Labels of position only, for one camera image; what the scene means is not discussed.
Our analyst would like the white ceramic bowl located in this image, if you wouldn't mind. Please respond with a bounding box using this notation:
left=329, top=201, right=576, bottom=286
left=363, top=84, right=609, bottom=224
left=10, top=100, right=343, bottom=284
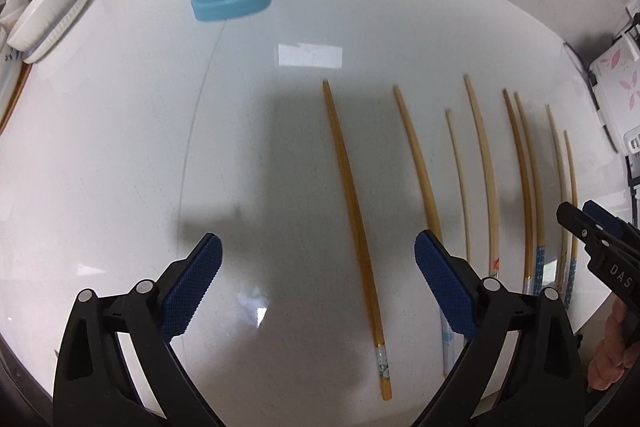
left=6, top=0, right=85, bottom=50

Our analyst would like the tan chopstick light blue end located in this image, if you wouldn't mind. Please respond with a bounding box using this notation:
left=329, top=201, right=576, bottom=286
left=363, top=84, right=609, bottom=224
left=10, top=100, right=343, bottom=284
left=392, top=85, right=458, bottom=377

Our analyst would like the tan chopstick blue patterned end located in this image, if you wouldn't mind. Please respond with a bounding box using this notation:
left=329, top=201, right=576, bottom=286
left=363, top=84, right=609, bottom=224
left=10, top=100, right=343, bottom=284
left=545, top=103, right=571, bottom=305
left=514, top=92, right=547, bottom=295
left=563, top=129, right=579, bottom=310

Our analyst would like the tan chopstick red patterned end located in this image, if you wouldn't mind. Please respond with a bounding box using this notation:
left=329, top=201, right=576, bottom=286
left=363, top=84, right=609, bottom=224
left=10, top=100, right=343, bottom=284
left=463, top=73, right=502, bottom=280

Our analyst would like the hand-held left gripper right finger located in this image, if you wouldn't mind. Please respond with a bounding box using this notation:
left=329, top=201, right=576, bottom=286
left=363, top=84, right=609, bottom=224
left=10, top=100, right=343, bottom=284
left=414, top=229, right=586, bottom=427

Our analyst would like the amber chopstick blue patterned end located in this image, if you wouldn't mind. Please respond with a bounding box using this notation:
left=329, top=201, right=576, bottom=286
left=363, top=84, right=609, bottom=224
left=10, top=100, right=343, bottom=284
left=502, top=88, right=535, bottom=295

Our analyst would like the white ribbed dish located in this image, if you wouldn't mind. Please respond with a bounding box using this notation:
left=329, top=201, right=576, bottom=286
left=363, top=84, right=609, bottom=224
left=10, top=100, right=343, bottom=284
left=22, top=0, right=94, bottom=64

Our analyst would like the amber chopstick floral end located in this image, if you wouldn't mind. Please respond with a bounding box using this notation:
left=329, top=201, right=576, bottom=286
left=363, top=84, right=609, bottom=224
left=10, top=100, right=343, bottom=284
left=321, top=78, right=394, bottom=402

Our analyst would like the black metal stand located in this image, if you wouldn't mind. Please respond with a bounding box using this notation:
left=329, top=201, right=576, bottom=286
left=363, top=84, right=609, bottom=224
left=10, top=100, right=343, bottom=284
left=625, top=152, right=640, bottom=224

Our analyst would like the white floral rice cooker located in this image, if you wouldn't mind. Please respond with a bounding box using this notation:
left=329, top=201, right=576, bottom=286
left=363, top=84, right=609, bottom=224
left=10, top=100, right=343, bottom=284
left=589, top=32, right=640, bottom=152

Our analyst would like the blue patterned white plate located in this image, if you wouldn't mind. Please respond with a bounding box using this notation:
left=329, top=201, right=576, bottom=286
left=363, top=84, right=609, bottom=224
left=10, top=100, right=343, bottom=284
left=0, top=44, right=23, bottom=108

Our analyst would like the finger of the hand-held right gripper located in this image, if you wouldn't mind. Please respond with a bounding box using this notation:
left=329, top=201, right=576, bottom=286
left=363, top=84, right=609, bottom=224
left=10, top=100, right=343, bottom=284
left=581, top=200, right=628, bottom=238
left=556, top=201, right=608, bottom=268

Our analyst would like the person's right hand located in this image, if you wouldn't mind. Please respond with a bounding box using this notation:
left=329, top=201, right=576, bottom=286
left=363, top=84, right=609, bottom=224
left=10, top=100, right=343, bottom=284
left=589, top=307, right=633, bottom=390

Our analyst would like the pale plain chopstick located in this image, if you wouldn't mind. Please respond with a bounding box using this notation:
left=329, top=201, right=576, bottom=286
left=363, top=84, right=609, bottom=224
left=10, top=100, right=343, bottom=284
left=445, top=108, right=473, bottom=262

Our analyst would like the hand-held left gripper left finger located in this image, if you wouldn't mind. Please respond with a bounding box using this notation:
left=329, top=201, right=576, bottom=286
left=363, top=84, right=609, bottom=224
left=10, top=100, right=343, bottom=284
left=52, top=233, right=223, bottom=427

